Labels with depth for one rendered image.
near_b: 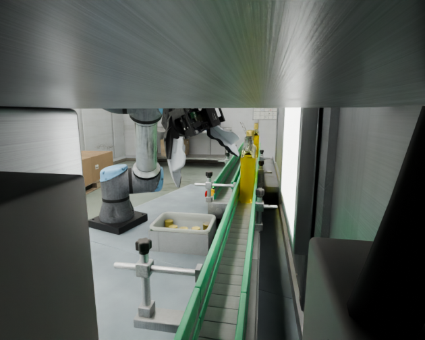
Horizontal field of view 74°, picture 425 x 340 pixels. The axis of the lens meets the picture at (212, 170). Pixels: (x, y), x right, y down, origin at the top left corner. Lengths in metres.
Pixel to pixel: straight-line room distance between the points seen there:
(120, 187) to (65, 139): 0.98
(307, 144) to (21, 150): 0.41
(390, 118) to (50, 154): 0.27
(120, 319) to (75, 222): 0.63
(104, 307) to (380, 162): 0.74
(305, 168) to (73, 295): 0.41
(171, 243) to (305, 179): 0.64
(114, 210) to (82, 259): 1.09
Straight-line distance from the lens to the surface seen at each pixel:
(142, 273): 0.56
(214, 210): 1.16
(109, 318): 0.81
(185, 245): 1.03
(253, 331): 0.55
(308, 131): 0.50
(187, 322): 0.43
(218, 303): 0.59
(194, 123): 0.49
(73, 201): 0.18
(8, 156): 0.24
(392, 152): 0.24
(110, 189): 1.25
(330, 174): 0.44
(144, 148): 1.11
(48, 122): 0.27
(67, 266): 0.18
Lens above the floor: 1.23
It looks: 11 degrees down
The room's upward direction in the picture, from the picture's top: straight up
